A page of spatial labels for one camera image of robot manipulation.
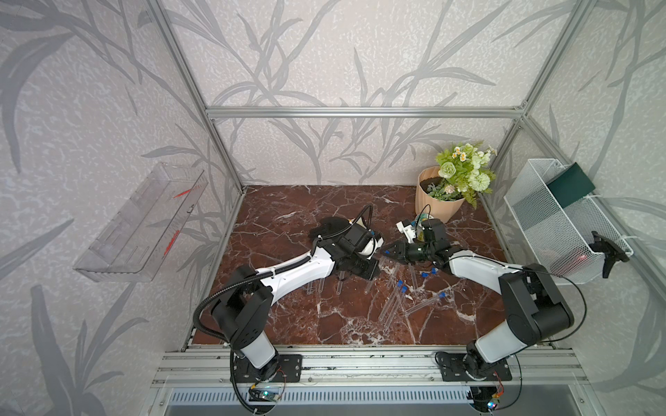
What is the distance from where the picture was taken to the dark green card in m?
0.70

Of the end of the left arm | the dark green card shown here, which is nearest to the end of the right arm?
the end of the left arm

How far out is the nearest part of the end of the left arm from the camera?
62 cm

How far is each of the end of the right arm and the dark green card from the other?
12.4 inches

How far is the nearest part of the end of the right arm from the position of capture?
70 centimetres
